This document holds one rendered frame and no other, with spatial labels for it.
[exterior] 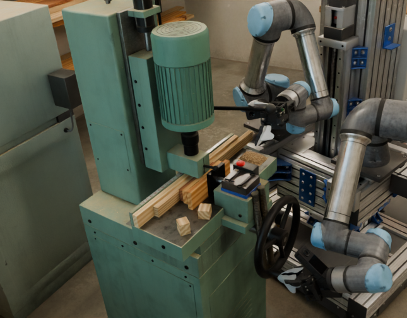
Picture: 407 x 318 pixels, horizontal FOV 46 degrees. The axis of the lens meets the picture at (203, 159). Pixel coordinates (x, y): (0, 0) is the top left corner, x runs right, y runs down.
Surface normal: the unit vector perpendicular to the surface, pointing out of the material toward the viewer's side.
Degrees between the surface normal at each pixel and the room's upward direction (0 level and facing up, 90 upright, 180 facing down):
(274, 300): 0
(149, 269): 90
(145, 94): 90
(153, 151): 90
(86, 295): 0
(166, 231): 0
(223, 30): 90
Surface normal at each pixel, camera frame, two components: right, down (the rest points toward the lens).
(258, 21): -0.89, 0.19
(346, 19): 0.67, 0.34
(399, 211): -0.07, -0.85
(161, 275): -0.58, 0.46
